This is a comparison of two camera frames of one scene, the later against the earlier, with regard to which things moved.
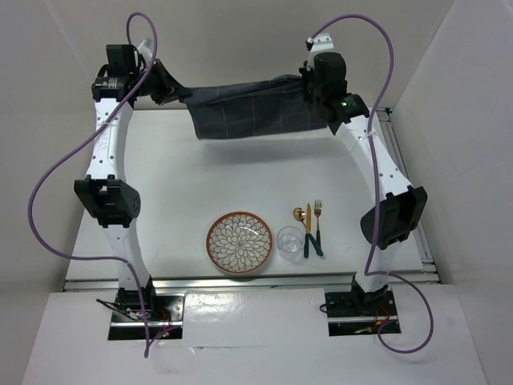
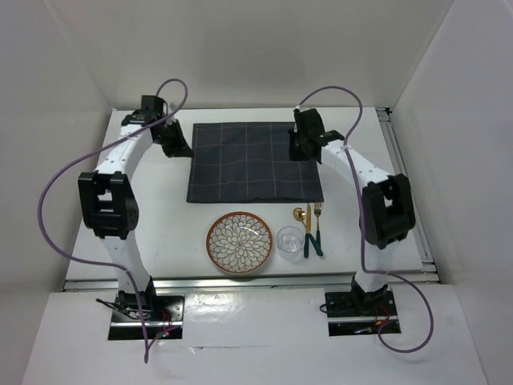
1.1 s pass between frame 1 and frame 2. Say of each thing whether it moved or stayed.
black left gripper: moved
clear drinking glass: stayed
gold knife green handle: stayed
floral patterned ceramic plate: stayed
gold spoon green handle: stayed
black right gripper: moved
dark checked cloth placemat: moved
